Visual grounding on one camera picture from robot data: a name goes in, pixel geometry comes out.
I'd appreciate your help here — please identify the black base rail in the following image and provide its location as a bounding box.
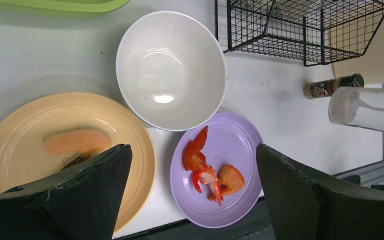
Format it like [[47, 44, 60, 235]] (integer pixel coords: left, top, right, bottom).
[[115, 158, 384, 240]]

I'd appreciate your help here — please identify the white ceramic bowl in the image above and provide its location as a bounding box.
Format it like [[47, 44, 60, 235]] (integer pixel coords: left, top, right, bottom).
[[115, 10, 227, 132]]

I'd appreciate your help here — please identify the orange chicken wing piece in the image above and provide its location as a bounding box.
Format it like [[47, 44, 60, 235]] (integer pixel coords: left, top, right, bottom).
[[208, 164, 246, 202]]

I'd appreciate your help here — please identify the small brown spice bottle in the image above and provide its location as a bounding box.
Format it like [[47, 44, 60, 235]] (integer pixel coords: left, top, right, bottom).
[[303, 73, 365, 100]]

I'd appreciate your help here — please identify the purple plate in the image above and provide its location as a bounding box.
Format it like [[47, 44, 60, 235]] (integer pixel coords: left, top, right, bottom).
[[169, 112, 263, 229]]

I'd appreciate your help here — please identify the red white shrimp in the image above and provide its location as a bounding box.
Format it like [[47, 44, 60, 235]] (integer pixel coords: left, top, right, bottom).
[[192, 165, 224, 207]]

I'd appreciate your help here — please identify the dark mussel shell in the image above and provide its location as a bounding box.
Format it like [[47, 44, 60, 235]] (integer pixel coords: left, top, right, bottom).
[[61, 153, 91, 171]]

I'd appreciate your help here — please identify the green plastic tub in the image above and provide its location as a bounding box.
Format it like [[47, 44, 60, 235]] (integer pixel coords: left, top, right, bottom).
[[0, 0, 129, 19]]

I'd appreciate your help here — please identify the black wire basket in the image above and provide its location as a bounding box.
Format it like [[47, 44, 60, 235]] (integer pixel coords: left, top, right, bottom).
[[214, 0, 384, 67]]

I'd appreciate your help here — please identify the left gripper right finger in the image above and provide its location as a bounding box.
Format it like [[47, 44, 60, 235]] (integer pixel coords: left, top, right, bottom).
[[256, 143, 384, 240]]

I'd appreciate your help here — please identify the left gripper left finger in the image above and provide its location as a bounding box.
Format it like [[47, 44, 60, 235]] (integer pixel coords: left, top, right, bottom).
[[0, 144, 133, 240]]

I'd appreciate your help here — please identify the orange melon slice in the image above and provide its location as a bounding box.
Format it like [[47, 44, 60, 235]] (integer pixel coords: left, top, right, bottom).
[[43, 128, 112, 156]]

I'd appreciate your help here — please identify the salt grinder jar black lid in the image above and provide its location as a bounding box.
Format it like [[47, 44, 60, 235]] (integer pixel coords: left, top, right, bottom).
[[328, 86, 384, 132]]

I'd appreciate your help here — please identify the yellow plate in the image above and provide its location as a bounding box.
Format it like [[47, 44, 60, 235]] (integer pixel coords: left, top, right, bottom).
[[0, 92, 157, 232]]

